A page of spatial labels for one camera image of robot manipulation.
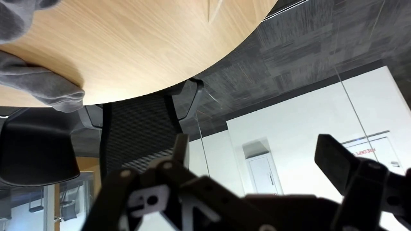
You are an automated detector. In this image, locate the white door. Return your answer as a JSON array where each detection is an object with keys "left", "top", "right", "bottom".
[{"left": 244, "top": 152, "right": 283, "bottom": 197}]

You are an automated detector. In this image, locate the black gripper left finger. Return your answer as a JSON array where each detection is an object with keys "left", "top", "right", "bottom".
[{"left": 78, "top": 133, "right": 241, "bottom": 231}]

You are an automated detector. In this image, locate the black office chair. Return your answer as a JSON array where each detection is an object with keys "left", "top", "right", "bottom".
[
  {"left": 0, "top": 108, "right": 82, "bottom": 188},
  {"left": 82, "top": 78, "right": 204, "bottom": 175}
]

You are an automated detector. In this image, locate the grey cloth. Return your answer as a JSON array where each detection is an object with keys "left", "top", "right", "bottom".
[{"left": 0, "top": 0, "right": 87, "bottom": 115}]

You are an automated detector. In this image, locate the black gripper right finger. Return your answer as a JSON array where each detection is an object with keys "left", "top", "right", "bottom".
[{"left": 313, "top": 134, "right": 411, "bottom": 231}]

